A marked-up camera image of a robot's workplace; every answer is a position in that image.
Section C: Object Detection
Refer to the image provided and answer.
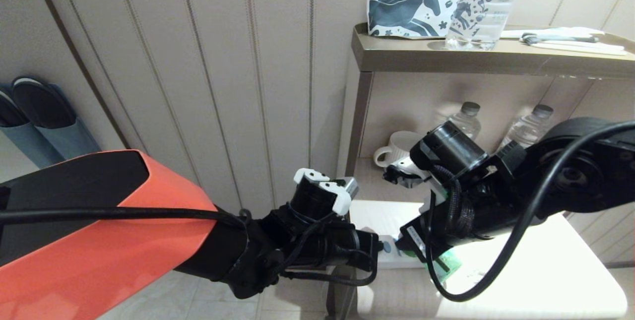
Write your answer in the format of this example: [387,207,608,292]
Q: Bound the plain label water bottle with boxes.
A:
[448,102,481,141]

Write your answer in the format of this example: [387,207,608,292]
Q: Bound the white ribbed mug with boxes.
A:
[373,131,423,168]

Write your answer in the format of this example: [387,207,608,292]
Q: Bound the white wrapped toiletry packet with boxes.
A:
[500,27,605,39]

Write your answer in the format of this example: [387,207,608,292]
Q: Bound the beige wooden shelf nightstand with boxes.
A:
[326,23,635,320]

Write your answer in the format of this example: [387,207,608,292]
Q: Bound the white wrapped toothbrush stick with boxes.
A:
[530,41,627,56]

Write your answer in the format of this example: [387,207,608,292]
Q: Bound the green mosquito repellent plug-in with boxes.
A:
[431,250,463,282]

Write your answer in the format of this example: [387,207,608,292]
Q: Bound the black slipper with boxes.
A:
[0,86,26,128]
[12,77,76,129]

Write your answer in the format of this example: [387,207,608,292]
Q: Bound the white blue power strip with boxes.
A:
[378,235,428,269]

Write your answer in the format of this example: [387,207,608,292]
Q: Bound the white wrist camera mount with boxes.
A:
[293,168,359,216]
[382,157,433,189]

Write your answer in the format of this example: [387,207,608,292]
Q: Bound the dark slippers in blue holder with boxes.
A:
[37,84,102,160]

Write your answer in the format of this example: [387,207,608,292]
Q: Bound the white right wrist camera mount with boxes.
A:
[382,157,433,189]

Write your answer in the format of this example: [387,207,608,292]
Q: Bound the horse print pouch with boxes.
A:
[367,0,465,39]

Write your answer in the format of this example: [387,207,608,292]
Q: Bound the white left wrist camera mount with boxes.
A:
[293,168,359,216]

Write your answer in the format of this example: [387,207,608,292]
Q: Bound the patterned label water bottle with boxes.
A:
[498,105,553,151]

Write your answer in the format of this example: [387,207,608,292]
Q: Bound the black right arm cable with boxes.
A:
[425,121,635,303]

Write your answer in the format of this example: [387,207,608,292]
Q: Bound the blue fabric slipper pouch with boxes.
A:
[0,124,66,168]

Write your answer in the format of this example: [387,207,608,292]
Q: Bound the large clear water bottle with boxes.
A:
[445,0,527,51]

